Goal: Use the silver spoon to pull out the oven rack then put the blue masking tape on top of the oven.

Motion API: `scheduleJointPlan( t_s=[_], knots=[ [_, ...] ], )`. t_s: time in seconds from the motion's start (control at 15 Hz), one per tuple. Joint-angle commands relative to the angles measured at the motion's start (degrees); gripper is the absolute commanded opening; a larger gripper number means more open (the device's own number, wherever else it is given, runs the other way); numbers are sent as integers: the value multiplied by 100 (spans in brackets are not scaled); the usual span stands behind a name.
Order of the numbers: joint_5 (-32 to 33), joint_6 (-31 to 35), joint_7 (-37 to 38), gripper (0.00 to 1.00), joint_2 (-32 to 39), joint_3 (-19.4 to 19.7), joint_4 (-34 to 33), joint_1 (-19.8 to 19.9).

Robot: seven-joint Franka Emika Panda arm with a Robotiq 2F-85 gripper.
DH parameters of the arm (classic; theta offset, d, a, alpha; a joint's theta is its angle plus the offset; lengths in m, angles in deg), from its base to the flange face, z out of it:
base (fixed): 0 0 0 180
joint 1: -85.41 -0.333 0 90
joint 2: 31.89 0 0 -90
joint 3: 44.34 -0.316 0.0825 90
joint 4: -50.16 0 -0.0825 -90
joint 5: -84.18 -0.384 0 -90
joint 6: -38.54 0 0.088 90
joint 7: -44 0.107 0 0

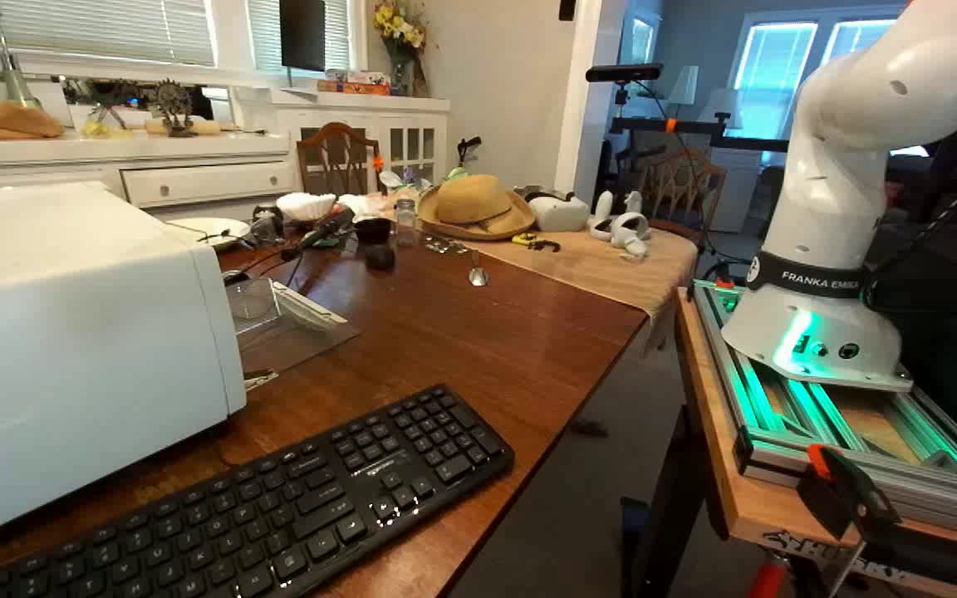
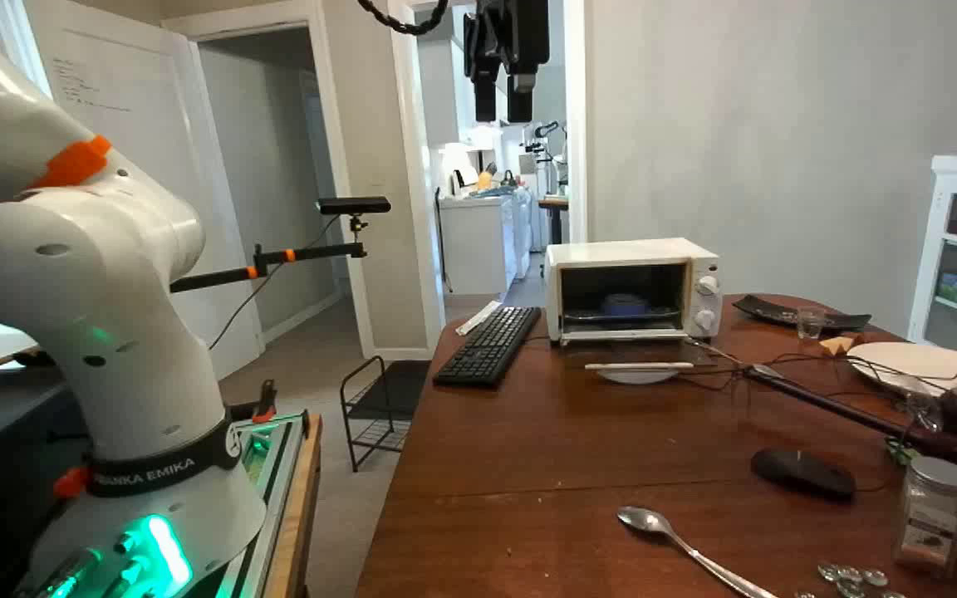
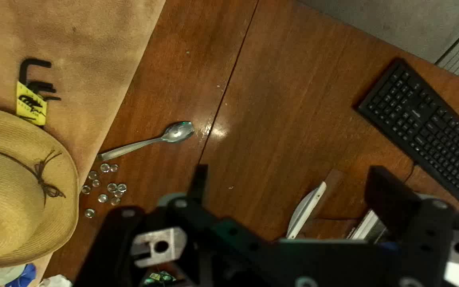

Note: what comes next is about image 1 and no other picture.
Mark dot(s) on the silver spoon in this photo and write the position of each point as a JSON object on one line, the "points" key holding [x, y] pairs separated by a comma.
{"points": [[477, 277]]}

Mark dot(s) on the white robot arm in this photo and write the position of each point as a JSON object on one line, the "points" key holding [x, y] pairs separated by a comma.
{"points": [[803, 311]]}

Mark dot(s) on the glass oven door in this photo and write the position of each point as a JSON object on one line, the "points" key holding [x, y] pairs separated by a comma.
{"points": [[281, 327]]}

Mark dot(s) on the tan straw hat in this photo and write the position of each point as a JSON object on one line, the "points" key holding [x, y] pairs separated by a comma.
{"points": [[477, 207]]}

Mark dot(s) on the black computer mouse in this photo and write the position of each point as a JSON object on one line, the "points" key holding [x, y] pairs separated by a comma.
{"points": [[379, 258]]}

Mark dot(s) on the white VR headset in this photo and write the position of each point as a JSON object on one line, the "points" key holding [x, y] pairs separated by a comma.
{"points": [[559, 214]]}

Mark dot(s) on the beige table runner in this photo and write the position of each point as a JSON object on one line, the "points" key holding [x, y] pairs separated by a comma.
{"points": [[599, 266]]}

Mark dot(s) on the white VR controller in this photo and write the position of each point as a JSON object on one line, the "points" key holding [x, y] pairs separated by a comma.
{"points": [[626, 229]]}

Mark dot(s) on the wooden dining chair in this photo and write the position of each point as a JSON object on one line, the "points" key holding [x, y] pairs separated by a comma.
{"points": [[336, 157]]}

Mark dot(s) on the yellow flower vase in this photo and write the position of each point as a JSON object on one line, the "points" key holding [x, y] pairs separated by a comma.
{"points": [[405, 42]]}

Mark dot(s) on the white sideboard cabinet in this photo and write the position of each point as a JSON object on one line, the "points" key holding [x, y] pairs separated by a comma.
{"points": [[252, 164]]}

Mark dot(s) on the black computer keyboard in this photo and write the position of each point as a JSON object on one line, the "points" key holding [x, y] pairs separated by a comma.
{"points": [[287, 524]]}

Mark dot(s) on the black camera on stand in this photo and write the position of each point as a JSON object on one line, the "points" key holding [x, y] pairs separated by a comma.
{"points": [[622, 71]]}

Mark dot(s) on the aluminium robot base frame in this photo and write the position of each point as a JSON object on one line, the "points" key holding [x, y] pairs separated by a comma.
{"points": [[902, 440]]}

